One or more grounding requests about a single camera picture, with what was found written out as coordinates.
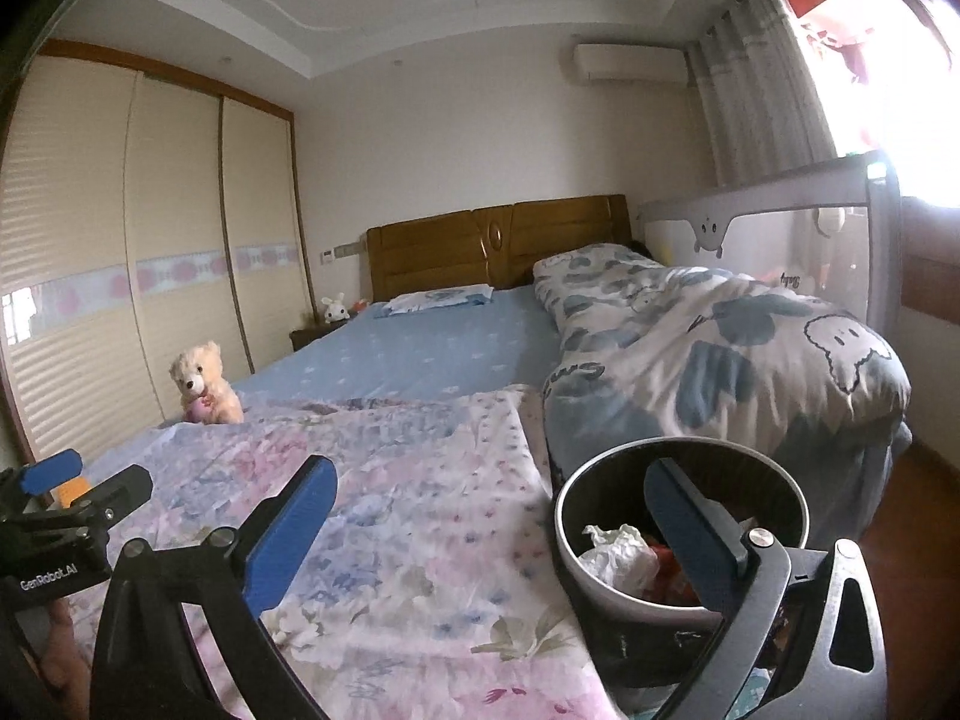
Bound grey bed guard rail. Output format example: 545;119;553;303
636;151;903;335

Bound wall switch panel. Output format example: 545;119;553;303
320;241;366;265

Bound dark wooden nightstand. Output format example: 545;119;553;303
290;320;347;351

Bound white tissue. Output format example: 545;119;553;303
579;525;661;598

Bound red snack wrapper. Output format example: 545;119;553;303
647;543;700;606

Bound blue bed sheet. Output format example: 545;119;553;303
235;286;560;403

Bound orange foam corner guard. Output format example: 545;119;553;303
55;476;93;509

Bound grey leaf pattern duvet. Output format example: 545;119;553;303
532;244;911;544

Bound cream sliding wardrobe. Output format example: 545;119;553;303
2;39;316;458

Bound white bunny plush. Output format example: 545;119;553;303
320;293;353;325

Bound floral pink blue blanket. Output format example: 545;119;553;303
88;385;615;718

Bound cream teddy bear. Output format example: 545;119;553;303
169;341;244;426

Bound blue white pillow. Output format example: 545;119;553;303
374;283;494;317

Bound white wall air conditioner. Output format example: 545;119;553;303
573;44;688;85

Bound left hand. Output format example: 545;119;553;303
39;598;91;720

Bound black round trash bin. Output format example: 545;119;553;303
553;437;811;691

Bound grey patterned curtain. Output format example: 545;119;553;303
686;0;836;185

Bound wooden headboard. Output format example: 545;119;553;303
366;195;631;302

